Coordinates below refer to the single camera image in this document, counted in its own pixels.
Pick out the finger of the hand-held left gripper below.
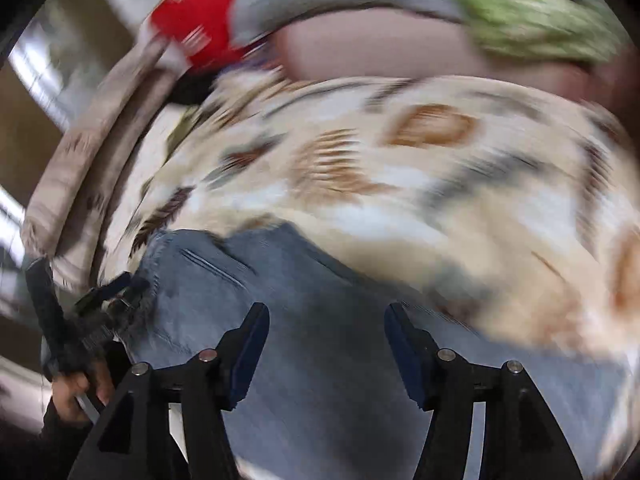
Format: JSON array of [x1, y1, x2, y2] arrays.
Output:
[[75, 274, 151, 314]]

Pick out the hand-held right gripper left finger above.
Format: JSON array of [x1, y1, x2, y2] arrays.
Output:
[[67, 303, 271, 480]]

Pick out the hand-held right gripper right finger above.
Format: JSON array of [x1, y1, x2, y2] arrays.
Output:
[[384, 303, 586, 480]]

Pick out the blue denim pants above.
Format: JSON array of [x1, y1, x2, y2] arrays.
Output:
[[122, 225, 632, 480]]

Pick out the person's left forearm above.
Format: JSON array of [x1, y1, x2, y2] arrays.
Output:
[[27, 397, 103, 480]]

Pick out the person's left hand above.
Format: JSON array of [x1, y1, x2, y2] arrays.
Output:
[[51, 360, 116, 426]]

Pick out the beige patterned cloth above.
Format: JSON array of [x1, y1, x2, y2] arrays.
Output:
[[22, 35, 193, 291]]

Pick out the leaf print beige blanket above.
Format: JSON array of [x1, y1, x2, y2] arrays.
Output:
[[100, 67, 640, 376]]

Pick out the red bag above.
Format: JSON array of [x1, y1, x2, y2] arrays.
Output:
[[135, 0, 257, 73]]

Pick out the pink pillow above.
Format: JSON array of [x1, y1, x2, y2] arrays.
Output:
[[272, 5, 640, 107]]

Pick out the green patterned cloth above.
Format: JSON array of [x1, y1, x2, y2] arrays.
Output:
[[432, 0, 632, 67]]

